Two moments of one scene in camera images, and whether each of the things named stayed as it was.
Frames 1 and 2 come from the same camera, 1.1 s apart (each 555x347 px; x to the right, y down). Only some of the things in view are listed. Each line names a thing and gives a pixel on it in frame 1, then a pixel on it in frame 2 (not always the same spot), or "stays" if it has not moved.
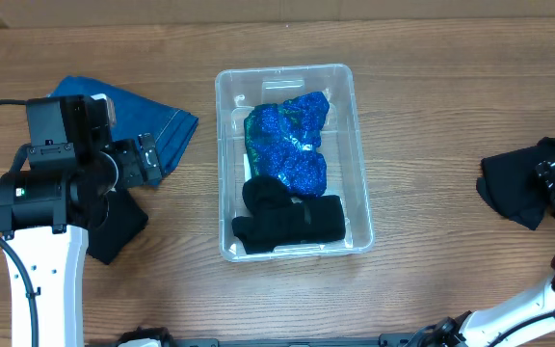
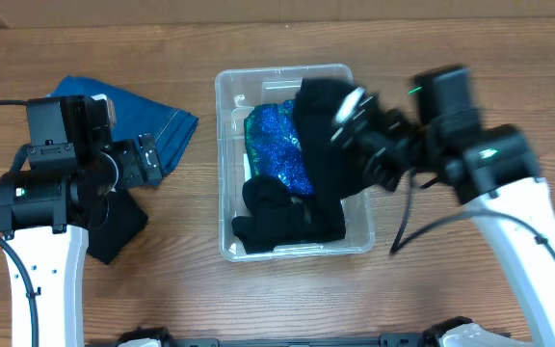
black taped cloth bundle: (277, 218) stays
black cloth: (510, 186) → (330, 174)
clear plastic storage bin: (239, 90) stays
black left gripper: (136, 173) stays
